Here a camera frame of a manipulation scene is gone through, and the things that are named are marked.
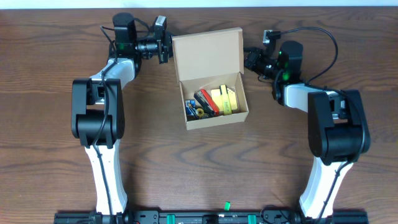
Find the cardboard box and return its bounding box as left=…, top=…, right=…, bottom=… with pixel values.
left=172, top=27, right=249, bottom=130

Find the yellow spiral notepad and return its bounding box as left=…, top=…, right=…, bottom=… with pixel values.
left=211, top=87, right=239, bottom=114

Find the yellow highlighter pen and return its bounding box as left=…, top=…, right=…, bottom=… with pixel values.
left=220, top=85, right=233, bottom=115

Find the red black stapler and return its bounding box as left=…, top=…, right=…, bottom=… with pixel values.
left=194, top=89, right=220, bottom=117

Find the blue white staples box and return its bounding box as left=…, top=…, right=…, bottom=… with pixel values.
left=185, top=100, right=197, bottom=117

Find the yellow correction tape dispenser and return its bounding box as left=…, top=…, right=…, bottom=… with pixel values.
left=193, top=108, right=209, bottom=119

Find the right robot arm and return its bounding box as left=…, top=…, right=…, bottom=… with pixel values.
left=244, top=40, right=370, bottom=223

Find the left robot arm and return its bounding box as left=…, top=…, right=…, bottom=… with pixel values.
left=71, top=12, right=173, bottom=217

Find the green tape piece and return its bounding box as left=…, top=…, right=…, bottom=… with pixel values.
left=224, top=202, right=231, bottom=211

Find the black mounting rail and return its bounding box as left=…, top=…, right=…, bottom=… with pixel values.
left=53, top=208, right=369, bottom=224

